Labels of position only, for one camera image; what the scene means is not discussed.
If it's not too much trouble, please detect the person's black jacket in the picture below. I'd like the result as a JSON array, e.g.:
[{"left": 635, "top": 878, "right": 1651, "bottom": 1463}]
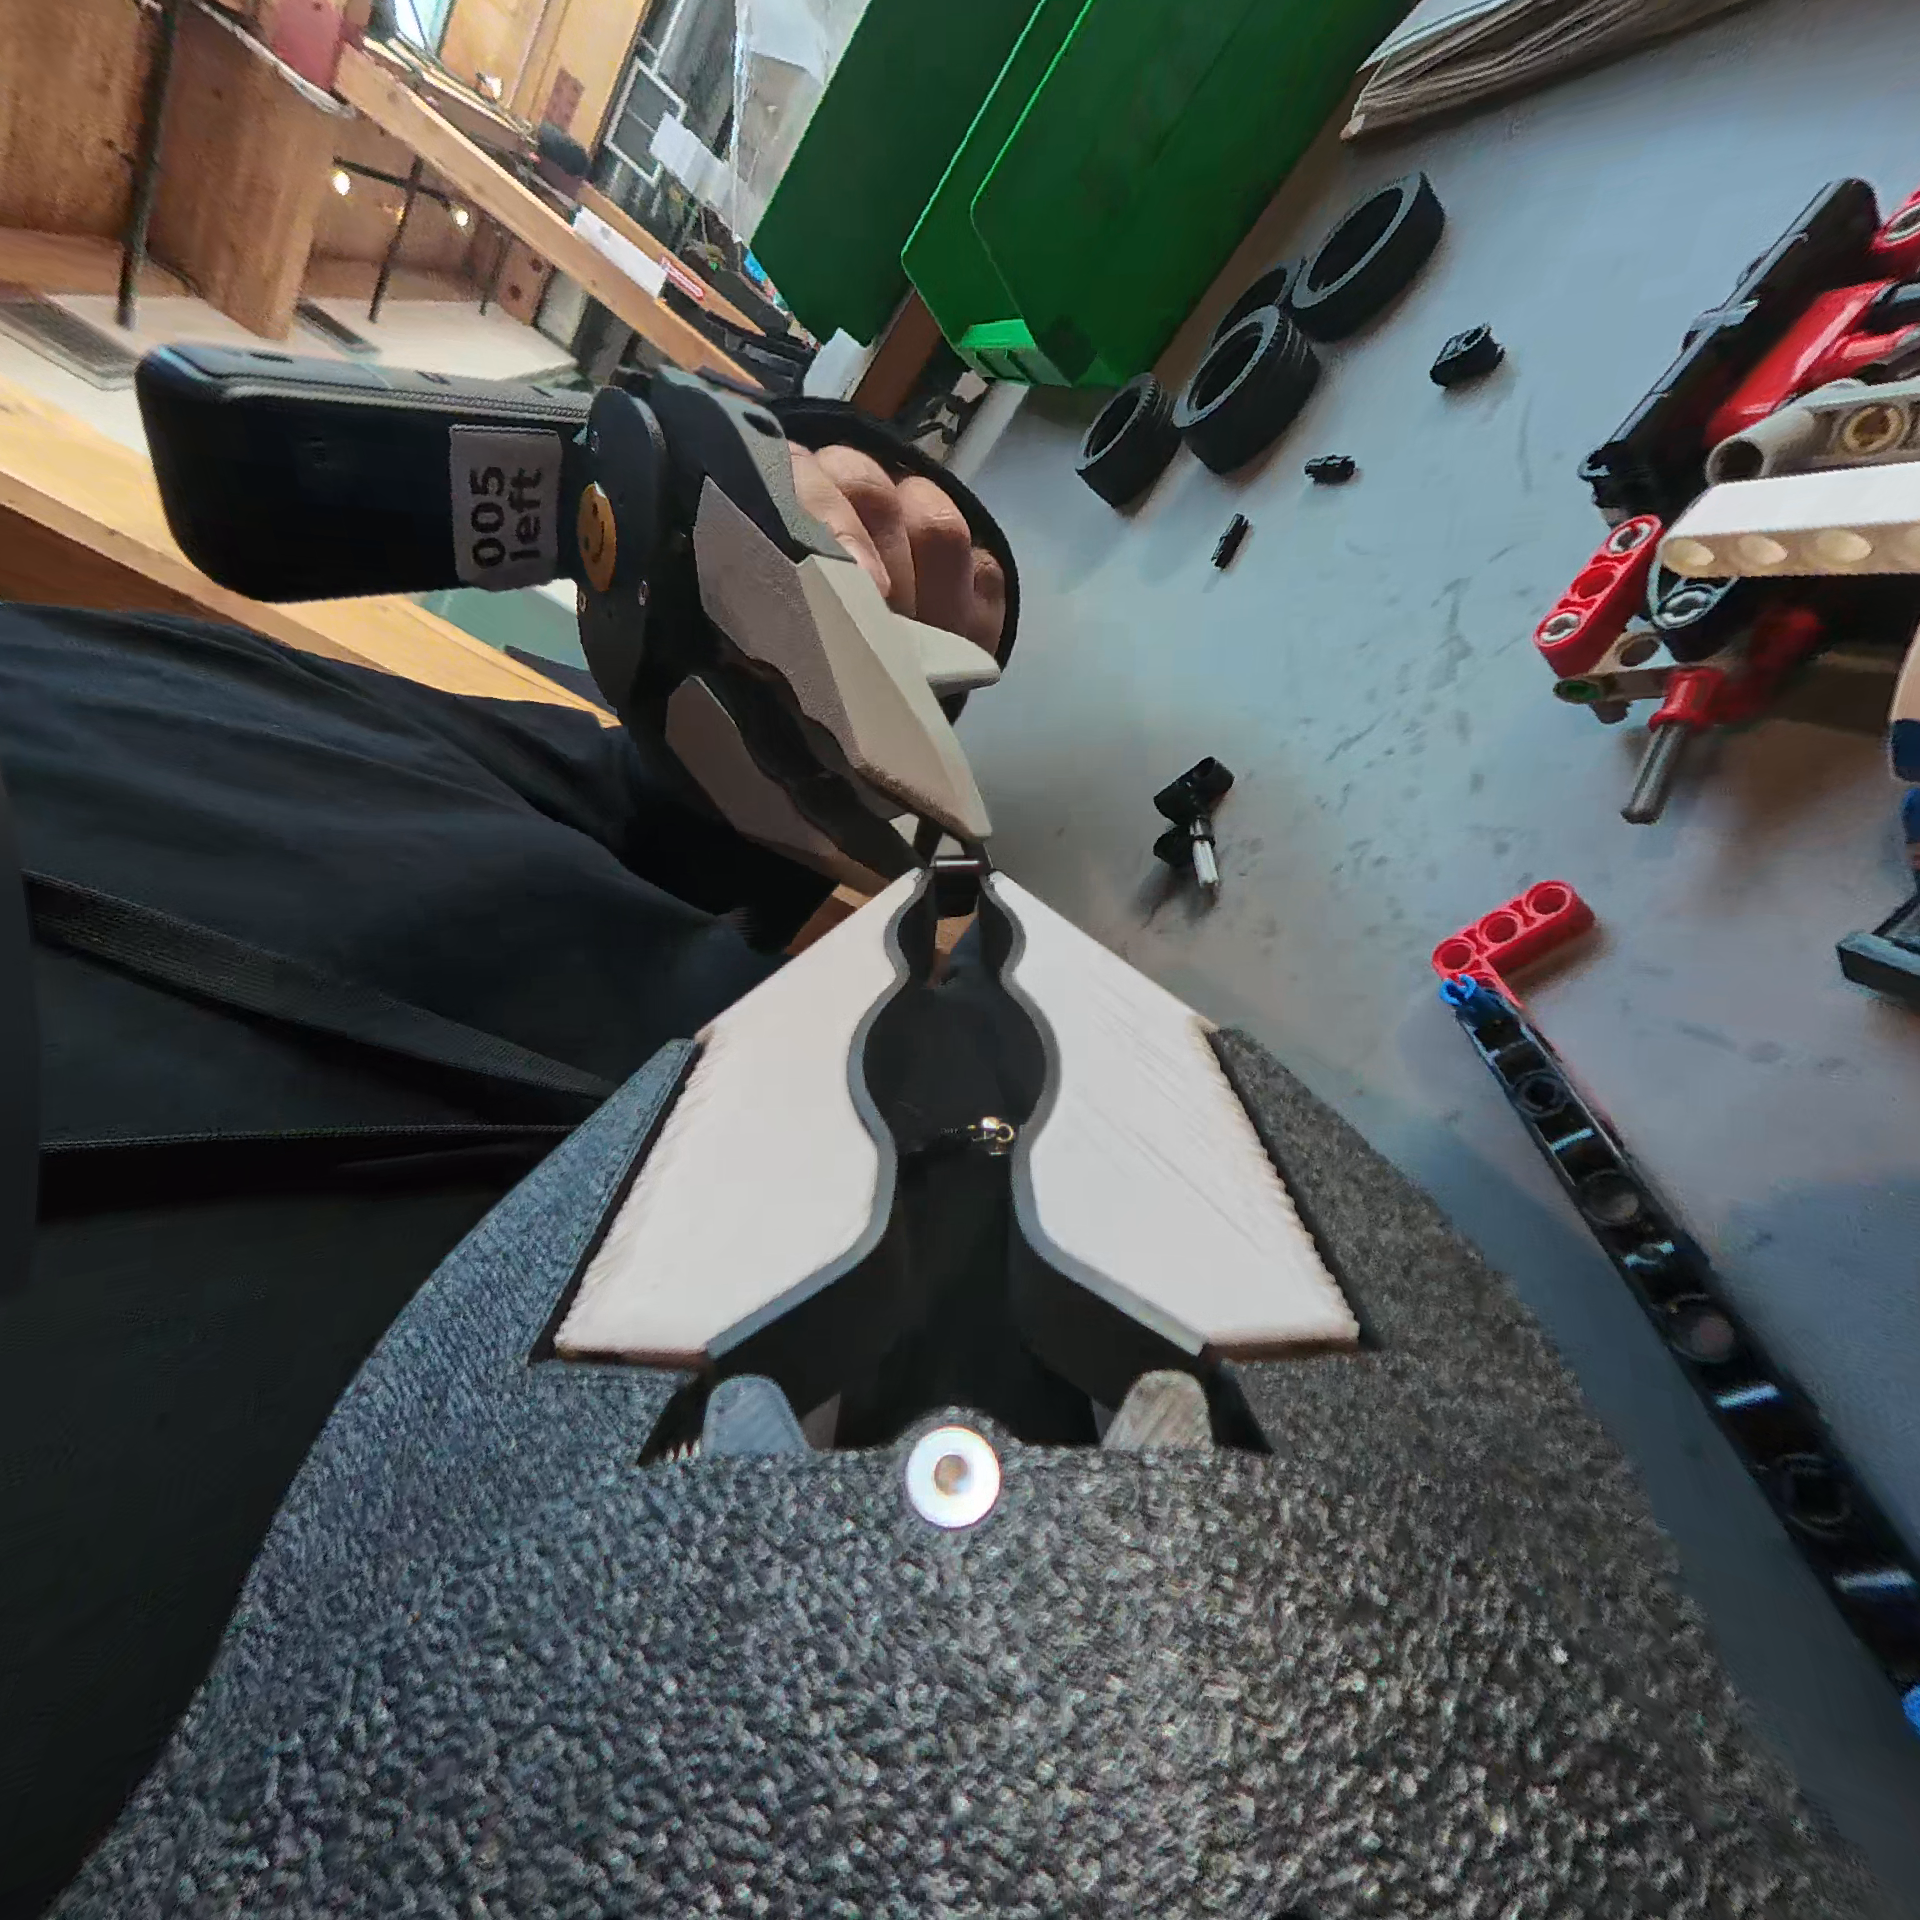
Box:
[{"left": 0, "top": 601, "right": 1053, "bottom": 1920}]

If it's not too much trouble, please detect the grey axle with black connectors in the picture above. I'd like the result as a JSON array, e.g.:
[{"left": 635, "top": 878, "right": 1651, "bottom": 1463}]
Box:
[{"left": 1148, "top": 756, "right": 1237, "bottom": 895}]

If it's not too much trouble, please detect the black toy tyre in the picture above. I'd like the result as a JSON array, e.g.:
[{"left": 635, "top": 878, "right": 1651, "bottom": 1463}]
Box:
[
  {"left": 1291, "top": 169, "right": 1449, "bottom": 346},
  {"left": 1177, "top": 303, "right": 1324, "bottom": 475},
  {"left": 1211, "top": 260, "right": 1305, "bottom": 339},
  {"left": 1074, "top": 375, "right": 1187, "bottom": 508}
]

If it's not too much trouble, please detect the black beam with red elbow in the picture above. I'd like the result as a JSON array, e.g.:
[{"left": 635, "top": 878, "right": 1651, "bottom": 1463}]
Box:
[{"left": 1429, "top": 882, "right": 1920, "bottom": 1726}]

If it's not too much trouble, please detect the wooden workbench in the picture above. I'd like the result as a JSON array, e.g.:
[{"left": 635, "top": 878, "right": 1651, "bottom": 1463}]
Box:
[{"left": 0, "top": 0, "right": 819, "bottom": 725}]

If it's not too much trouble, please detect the open instruction book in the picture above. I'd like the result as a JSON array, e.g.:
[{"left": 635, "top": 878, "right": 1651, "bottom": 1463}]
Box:
[{"left": 1337, "top": 0, "right": 1763, "bottom": 144}]

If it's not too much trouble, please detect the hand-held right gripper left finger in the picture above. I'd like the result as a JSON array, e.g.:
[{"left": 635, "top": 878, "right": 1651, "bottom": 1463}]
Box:
[{"left": 555, "top": 869, "right": 938, "bottom": 1408}]

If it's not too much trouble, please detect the green plastic bin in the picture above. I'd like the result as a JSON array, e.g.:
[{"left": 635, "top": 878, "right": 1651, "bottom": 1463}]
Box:
[
  {"left": 747, "top": 0, "right": 1053, "bottom": 352},
  {"left": 900, "top": 0, "right": 1423, "bottom": 391}
]

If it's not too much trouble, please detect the toy brick race car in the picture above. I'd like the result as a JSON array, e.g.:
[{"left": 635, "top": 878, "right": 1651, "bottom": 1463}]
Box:
[{"left": 1534, "top": 176, "right": 1920, "bottom": 1010}]

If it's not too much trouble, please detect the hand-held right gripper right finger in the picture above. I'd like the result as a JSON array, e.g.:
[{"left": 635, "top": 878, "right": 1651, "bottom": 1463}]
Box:
[{"left": 980, "top": 875, "right": 1362, "bottom": 1451}]

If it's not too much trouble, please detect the person's left hand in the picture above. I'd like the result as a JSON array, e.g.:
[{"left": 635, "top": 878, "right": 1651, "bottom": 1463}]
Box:
[{"left": 782, "top": 438, "right": 1011, "bottom": 647}]

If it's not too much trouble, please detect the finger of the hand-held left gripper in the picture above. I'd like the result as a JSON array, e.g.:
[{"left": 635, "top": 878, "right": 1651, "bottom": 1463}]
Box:
[
  {"left": 658, "top": 671, "right": 922, "bottom": 890},
  {"left": 691, "top": 475, "right": 998, "bottom": 845}
]

